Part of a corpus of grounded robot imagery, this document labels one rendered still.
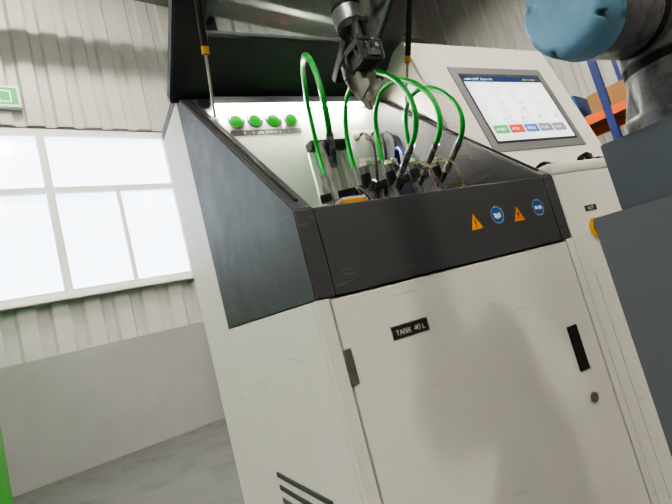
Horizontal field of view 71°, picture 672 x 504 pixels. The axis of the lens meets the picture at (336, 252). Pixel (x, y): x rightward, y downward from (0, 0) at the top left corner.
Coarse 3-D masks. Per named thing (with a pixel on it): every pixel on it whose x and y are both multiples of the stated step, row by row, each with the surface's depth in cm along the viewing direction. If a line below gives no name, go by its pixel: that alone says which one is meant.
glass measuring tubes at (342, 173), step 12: (312, 144) 145; (336, 144) 149; (312, 156) 147; (336, 156) 149; (312, 168) 147; (336, 168) 150; (348, 168) 150; (336, 180) 147; (348, 180) 151; (324, 192) 144; (324, 204) 145
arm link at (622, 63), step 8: (664, 16) 61; (664, 24) 62; (656, 32) 62; (664, 32) 63; (656, 40) 64; (664, 40) 64; (648, 48) 65; (656, 48) 64; (632, 56) 66; (640, 56) 66; (624, 64) 69
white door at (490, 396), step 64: (512, 256) 102; (384, 320) 83; (448, 320) 90; (512, 320) 97; (576, 320) 106; (384, 384) 80; (448, 384) 87; (512, 384) 94; (576, 384) 102; (384, 448) 78; (448, 448) 83; (512, 448) 90; (576, 448) 97
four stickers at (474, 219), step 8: (536, 200) 109; (496, 208) 103; (512, 208) 105; (520, 208) 106; (536, 208) 109; (472, 216) 99; (480, 216) 100; (496, 216) 102; (504, 216) 103; (520, 216) 106; (472, 224) 98; (480, 224) 99
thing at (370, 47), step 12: (348, 24) 113; (360, 24) 112; (348, 36) 115; (360, 36) 111; (372, 36) 112; (348, 48) 113; (360, 48) 110; (372, 48) 111; (348, 60) 114; (360, 60) 111; (372, 60) 111
